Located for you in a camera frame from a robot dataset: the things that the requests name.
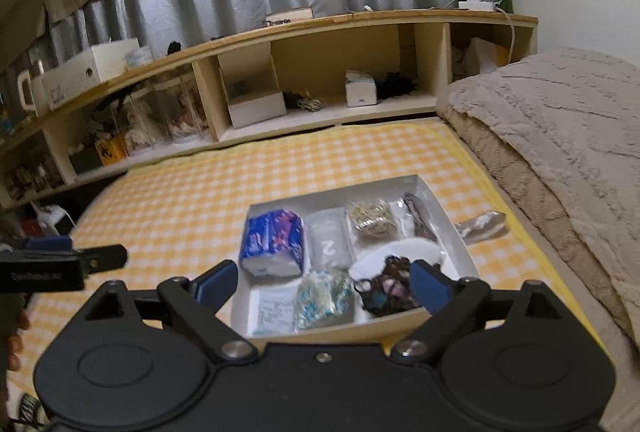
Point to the clear bag of gold bits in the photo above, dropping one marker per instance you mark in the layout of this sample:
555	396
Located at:
370	219

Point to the beige fluffy blanket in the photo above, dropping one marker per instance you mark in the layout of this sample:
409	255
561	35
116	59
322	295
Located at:
560	131

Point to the blue tissue pack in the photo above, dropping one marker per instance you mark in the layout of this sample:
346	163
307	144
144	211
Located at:
272	242

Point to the black fuzzy item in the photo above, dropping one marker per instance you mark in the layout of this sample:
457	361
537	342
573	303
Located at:
397	85

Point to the person's left hand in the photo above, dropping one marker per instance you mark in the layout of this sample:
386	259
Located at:
21	323

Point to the large white box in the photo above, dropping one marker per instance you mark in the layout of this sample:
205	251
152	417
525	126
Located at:
90	71

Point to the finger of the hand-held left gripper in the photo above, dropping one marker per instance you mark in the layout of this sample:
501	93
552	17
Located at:
47	243
105	258

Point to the flat beige box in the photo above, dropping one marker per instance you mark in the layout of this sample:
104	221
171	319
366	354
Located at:
290	15

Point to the yellow box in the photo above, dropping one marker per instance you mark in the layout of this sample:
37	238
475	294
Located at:
111	149

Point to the small white box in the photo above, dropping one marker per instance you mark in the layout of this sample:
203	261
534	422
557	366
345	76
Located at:
361	91

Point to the white tissue packet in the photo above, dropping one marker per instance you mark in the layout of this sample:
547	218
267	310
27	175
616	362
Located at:
475	59

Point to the white printed paper packet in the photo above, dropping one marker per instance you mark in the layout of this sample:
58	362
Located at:
275	314

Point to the open white box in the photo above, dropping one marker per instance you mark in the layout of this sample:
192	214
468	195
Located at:
257	109

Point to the wooden headboard shelf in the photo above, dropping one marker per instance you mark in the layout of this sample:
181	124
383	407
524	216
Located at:
310	29

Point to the yellow checked bed sheet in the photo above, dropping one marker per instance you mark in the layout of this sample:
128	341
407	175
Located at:
200	192

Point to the clear figure display case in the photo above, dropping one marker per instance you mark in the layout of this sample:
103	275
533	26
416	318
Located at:
171	116
141	126
195	109

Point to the white mug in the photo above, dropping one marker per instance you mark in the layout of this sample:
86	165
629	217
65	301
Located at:
29	86

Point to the white plastic stool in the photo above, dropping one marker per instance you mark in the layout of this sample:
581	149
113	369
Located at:
52	217

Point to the clear bag with dark item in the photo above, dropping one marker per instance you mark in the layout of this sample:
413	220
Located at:
417	217

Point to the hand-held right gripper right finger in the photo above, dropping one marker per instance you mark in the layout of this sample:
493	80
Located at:
430	287

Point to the clear wrapped item on cloth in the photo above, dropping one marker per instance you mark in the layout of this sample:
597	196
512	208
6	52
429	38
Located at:
480	226

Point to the white shallow cardboard box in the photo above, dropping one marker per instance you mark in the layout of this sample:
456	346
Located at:
295	207

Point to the grey white soft pouch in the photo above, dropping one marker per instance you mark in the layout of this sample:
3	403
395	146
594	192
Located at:
327	242

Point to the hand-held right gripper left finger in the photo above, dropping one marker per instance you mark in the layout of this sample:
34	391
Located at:
216	286

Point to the row of small figurines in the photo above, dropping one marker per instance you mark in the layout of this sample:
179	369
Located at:
30	177

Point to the small black object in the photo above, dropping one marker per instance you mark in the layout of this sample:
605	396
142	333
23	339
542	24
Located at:
174	47

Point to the dark box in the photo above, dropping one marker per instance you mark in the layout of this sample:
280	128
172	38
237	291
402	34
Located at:
84	160

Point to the dark lace scrunchie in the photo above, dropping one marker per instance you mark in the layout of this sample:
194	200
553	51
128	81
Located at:
385	287

